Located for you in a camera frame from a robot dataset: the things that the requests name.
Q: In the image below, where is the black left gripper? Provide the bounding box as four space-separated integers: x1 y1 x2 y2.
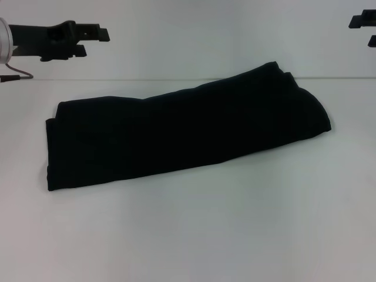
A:
8 19 111 62

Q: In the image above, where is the black shirt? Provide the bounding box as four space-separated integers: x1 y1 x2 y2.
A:
45 61 333 193

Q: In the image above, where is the grey left arm cable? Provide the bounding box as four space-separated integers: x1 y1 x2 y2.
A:
0 62 34 83

